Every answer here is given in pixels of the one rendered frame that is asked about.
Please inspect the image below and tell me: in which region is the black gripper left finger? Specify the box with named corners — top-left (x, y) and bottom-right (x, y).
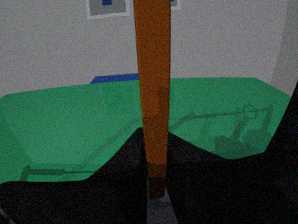
top-left (0, 128), bottom-right (148, 224)

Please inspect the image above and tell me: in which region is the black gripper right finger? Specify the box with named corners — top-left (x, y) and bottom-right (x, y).
top-left (165, 132), bottom-right (298, 224)

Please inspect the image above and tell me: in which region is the orange handle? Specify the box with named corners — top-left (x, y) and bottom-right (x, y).
top-left (133, 0), bottom-right (172, 200)

